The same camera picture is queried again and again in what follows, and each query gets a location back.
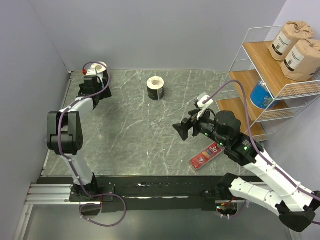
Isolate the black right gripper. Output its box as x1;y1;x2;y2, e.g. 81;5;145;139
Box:
172;106;228;147

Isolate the blue roll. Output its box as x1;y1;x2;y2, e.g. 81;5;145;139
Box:
97;73;105;89
250;79;278;109

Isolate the brown paper roll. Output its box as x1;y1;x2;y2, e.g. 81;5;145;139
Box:
280;38;320;82
268;21;315;62

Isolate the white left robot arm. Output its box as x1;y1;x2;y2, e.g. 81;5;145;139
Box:
46;74;112;201

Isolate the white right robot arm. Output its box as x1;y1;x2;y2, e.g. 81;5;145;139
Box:
173;109;320;233

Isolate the black wrapped roll, back left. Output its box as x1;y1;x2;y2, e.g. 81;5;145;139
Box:
90;61;109;87

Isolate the black wrapped roll,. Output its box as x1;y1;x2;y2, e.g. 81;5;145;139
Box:
146;76;165;101
90;61;109;87

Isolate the red toothpaste box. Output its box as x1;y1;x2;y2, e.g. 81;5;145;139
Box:
189;142;225;172

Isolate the black wrapped roll, centre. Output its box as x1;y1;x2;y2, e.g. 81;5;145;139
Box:
146;76;165;101

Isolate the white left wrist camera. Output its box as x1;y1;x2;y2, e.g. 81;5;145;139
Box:
85;68;104;79

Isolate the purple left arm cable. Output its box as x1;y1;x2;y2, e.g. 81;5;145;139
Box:
54;61;111;198

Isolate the white wire wooden shelf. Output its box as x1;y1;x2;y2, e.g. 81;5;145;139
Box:
216;26;320;142

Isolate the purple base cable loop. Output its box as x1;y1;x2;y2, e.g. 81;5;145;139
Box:
79;193;128;228

